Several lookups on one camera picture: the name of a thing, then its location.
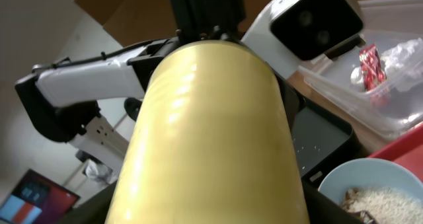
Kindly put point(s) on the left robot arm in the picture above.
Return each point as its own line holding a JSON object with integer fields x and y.
{"x": 61, "y": 99}

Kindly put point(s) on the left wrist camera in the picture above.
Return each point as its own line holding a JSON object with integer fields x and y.
{"x": 287, "y": 33}

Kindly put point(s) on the yellow plastic cup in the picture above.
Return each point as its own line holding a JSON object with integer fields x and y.
{"x": 211, "y": 144}

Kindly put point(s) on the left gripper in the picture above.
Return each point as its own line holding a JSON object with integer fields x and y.
{"x": 208, "y": 19}

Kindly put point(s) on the light blue bowl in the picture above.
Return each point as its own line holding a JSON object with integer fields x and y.
{"x": 365, "y": 173}

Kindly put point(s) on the red snack wrapper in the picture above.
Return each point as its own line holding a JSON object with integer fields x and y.
{"x": 370, "y": 64}

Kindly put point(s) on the computer monitor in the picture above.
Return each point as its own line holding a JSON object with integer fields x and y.
{"x": 37, "y": 199}

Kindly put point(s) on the black plastic tray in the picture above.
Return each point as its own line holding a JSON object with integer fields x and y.
{"x": 321, "y": 139}

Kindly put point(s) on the food scraps and rice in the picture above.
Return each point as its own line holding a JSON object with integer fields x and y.
{"x": 383, "y": 205}

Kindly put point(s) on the clear plastic bin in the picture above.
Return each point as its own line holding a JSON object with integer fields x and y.
{"x": 385, "y": 110}

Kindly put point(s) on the red serving tray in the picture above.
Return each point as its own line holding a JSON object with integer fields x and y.
{"x": 406, "y": 151}

